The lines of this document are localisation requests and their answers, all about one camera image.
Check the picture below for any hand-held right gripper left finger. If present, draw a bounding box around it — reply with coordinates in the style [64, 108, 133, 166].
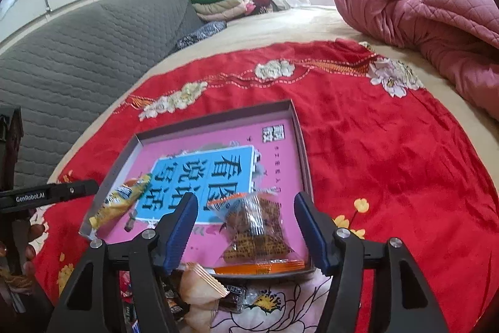
[47, 192, 199, 333]

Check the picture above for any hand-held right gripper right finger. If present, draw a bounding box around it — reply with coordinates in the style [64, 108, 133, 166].
[293, 192, 453, 333]

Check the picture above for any peach cream snack packet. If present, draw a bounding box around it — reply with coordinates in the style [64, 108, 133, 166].
[177, 262, 230, 307]

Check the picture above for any clear packet of brown biscuits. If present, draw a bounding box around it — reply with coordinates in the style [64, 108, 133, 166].
[206, 189, 307, 275]

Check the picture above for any yellow snack packet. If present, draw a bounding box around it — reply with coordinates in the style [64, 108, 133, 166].
[89, 174, 153, 229]

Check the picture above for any dark brown chocolate bar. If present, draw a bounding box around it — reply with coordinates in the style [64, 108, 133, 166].
[218, 284, 250, 314]

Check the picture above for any grey box with pink print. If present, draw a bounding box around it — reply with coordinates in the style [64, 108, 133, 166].
[79, 99, 316, 276]

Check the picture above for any person's left hand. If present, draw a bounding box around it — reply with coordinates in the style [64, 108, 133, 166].
[25, 244, 38, 273]

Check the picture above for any dark snack packet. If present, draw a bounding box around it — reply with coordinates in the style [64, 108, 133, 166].
[162, 278, 191, 322]

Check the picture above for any red floral cloth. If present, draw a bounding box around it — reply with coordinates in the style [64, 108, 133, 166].
[31, 40, 490, 333]

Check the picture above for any grey quilted cover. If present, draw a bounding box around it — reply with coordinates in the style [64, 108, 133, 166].
[0, 0, 203, 185]

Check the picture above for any dark patterned cloth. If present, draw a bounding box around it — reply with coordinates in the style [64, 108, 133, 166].
[175, 21, 227, 51]

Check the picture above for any beige bedsheet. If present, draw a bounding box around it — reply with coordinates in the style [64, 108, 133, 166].
[47, 3, 499, 209]

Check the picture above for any pink quilted blanket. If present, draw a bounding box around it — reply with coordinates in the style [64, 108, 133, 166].
[332, 0, 499, 123]

